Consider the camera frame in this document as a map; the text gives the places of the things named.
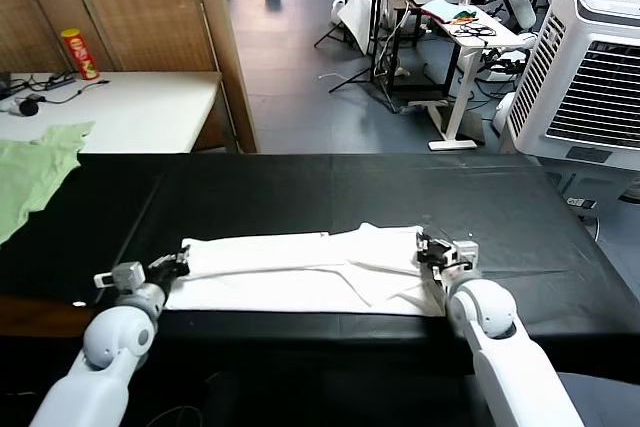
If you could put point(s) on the black tablecloth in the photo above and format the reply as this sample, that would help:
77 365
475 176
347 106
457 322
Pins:
300 187

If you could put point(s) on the white t-shirt with print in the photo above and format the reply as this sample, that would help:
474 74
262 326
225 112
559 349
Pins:
280 272

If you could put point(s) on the white rounded robot base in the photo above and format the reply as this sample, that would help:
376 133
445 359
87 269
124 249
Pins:
504 114

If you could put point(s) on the white standing desk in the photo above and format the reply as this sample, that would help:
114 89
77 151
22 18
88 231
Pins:
465 87

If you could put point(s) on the white side table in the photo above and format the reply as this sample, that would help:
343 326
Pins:
150 107

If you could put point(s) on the white air cooler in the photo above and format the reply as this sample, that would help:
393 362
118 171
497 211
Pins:
600 77

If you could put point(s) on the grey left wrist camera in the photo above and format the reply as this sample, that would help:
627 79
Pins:
127 274

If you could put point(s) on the red chips can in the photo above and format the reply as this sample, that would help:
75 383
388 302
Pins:
81 54

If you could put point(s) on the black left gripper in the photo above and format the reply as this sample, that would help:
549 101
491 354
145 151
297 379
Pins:
165 274

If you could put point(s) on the black and white handheld device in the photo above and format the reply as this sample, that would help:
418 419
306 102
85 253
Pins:
29 107

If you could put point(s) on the black tripod stand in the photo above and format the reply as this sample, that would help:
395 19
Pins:
374 22

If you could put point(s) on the teal cloth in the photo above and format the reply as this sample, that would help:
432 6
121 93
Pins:
440 9

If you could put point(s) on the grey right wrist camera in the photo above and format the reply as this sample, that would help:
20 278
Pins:
466 249

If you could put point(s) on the orange and green cloth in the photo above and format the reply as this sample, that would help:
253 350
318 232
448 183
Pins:
467 14

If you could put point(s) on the white leaning board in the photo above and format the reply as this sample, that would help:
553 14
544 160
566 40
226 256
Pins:
357 17

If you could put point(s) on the bamboo folding screen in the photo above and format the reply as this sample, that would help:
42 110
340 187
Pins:
150 7

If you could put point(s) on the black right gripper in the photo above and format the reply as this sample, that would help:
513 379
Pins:
440 253

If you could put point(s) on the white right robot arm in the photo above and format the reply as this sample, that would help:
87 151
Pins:
485 312

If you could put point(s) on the light green t-shirt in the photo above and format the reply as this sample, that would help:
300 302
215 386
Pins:
30 172

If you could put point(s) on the grey power strip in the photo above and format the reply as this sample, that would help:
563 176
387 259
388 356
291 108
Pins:
61 80

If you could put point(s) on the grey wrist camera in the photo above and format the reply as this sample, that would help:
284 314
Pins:
127 274
466 249

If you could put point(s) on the floor power strip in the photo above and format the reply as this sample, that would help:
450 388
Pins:
580 203

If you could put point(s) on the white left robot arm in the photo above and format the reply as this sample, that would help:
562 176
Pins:
115 337

